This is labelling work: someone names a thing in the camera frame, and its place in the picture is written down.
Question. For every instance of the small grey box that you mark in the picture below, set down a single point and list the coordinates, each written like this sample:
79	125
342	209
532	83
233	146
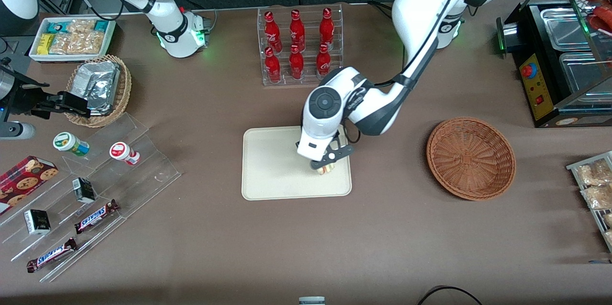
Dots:
311	301

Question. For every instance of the teal snack packet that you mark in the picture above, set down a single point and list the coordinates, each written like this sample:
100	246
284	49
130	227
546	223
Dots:
56	27
101	26

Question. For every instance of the Snickers chocolate bar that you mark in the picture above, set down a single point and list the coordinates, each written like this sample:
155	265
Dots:
51	255
95	216

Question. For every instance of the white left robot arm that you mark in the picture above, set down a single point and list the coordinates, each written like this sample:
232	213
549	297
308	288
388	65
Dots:
430	8

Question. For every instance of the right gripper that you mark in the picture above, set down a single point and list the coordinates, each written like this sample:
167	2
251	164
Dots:
25	96

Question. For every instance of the brown wicker basket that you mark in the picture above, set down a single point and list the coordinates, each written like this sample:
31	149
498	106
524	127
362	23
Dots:
471	159

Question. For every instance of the steel food pan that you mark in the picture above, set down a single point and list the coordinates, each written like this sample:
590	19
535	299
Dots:
566	27
585	73

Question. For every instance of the red plaid cookie box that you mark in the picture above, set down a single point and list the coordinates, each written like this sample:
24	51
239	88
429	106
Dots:
24	183

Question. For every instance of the clear acrylic stepped stand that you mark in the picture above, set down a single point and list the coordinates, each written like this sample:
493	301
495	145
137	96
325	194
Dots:
143	171

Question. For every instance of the yellow snack packet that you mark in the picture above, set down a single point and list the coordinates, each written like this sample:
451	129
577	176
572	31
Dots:
45	43

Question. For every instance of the white rectangular snack tray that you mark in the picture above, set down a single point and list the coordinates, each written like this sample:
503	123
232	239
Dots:
71	58

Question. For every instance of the light wicker basket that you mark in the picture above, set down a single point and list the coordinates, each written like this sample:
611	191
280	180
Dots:
125	90

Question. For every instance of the red lid yogurt cup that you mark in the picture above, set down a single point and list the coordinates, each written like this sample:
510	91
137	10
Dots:
122	152

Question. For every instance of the black hot food display case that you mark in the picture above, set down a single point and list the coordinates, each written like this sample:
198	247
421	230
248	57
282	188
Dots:
530	32

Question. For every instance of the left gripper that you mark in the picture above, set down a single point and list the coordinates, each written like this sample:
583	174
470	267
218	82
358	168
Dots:
297	144

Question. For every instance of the clear bag of pastry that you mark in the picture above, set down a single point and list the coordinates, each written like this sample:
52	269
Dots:
593	173
597	197
608	221

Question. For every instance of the red cola bottle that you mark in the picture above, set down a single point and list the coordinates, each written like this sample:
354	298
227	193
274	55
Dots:
326	30
272	67
296	64
323	62
297	31
272	32

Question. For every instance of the triangular sandwich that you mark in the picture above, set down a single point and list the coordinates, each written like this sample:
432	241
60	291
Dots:
327	171

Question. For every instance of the clear acrylic bottle rack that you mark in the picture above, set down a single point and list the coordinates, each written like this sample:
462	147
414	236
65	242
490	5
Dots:
308	82

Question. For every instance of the clear bag of crackers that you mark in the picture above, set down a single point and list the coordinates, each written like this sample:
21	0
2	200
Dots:
79	43
81	26

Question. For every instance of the small black drink carton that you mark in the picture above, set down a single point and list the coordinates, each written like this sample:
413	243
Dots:
83	190
37	221

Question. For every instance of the stack of foil trays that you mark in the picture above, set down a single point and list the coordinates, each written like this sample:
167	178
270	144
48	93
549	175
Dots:
95	85

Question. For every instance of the tray of packaged pastries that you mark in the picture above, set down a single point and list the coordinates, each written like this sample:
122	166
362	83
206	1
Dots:
581	185

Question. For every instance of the cream plastic tray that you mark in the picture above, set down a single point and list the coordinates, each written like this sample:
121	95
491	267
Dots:
272	166

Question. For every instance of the green lid yogurt cup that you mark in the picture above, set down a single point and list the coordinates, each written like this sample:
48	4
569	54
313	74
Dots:
69	143

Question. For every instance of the red food items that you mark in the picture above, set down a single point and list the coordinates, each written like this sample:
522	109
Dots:
600	13

